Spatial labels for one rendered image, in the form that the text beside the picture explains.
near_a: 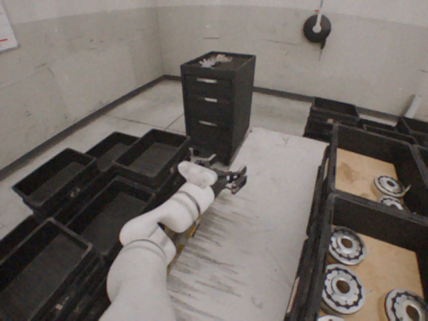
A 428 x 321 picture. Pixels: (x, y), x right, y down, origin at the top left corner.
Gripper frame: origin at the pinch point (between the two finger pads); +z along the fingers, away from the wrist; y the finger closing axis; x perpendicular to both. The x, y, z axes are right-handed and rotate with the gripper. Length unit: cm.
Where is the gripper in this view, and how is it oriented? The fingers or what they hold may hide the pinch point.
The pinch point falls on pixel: (229, 162)
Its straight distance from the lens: 58.8
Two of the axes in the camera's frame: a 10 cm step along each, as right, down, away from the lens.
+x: 0.1, -8.4, -5.5
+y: 8.5, 2.9, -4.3
